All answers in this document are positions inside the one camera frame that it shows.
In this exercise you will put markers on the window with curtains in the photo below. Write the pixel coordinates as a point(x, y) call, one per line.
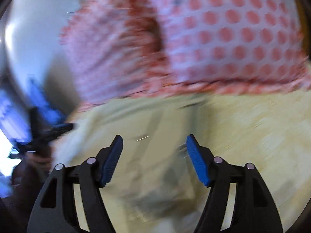
point(14, 126)

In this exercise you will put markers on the pink polka dot pillow left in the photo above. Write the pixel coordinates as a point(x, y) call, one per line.
point(114, 50)

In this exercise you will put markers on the wall mounted television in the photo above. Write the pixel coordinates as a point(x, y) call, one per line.
point(47, 111)

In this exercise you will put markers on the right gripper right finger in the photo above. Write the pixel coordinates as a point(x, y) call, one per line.
point(254, 209)

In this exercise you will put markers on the person's left hand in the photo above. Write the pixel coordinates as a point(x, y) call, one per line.
point(40, 164)

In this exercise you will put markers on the beige khaki pants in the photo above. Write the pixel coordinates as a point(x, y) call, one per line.
point(154, 187)

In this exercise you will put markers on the person's dark sleeve forearm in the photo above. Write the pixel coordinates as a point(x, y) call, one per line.
point(16, 209)

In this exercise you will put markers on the yellow patterned bedspread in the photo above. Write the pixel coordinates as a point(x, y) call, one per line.
point(271, 131)

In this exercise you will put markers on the pink polka dot pillow right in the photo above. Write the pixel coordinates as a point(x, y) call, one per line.
point(229, 47)

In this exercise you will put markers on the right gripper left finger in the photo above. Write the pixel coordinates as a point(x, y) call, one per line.
point(55, 209)

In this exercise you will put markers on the pink polka dot pillow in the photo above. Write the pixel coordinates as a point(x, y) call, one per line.
point(114, 50)
point(229, 47)

